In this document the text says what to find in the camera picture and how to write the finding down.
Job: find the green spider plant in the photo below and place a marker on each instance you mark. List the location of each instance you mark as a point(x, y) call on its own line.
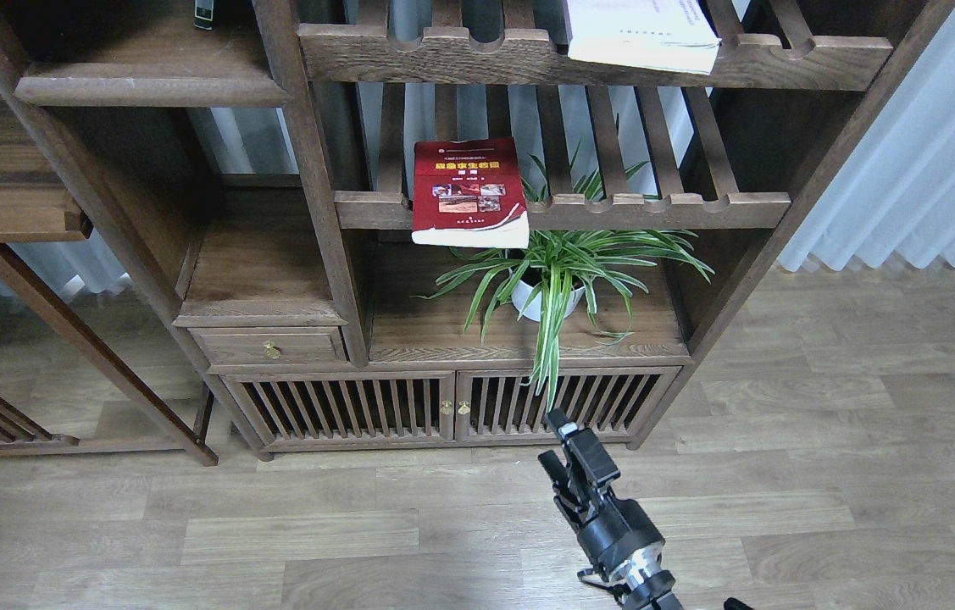
point(589, 256)

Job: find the left slatted cabinet door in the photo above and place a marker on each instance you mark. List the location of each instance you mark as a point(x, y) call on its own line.
point(346, 410)

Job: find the white book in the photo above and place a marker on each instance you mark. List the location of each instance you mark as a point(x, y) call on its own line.
point(672, 36)

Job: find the red paperback book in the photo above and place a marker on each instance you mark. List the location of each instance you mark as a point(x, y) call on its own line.
point(469, 194)

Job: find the right slatted cabinet door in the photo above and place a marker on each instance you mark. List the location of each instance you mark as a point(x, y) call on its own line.
point(497, 407)

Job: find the slatted cabinet door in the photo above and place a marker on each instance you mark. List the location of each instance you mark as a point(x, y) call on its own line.
point(346, 410)
point(497, 407)

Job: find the small dark object on shelf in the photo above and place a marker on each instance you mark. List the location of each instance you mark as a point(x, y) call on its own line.
point(203, 14)

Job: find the white curtain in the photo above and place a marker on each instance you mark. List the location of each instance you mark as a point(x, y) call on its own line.
point(895, 196)

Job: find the small wooden drawer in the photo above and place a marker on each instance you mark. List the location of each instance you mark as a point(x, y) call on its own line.
point(245, 346)

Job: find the white plant pot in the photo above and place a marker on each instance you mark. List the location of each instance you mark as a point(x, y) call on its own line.
point(527, 297)

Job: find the dark wooden bookshelf cabinet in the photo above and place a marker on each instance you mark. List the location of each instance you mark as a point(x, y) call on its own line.
point(260, 174)

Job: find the wooden side table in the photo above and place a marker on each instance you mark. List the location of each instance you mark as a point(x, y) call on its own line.
point(35, 206)

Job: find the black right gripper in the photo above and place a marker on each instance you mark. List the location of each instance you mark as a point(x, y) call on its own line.
point(622, 544)

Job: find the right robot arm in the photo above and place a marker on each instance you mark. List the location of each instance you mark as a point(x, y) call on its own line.
point(654, 593)

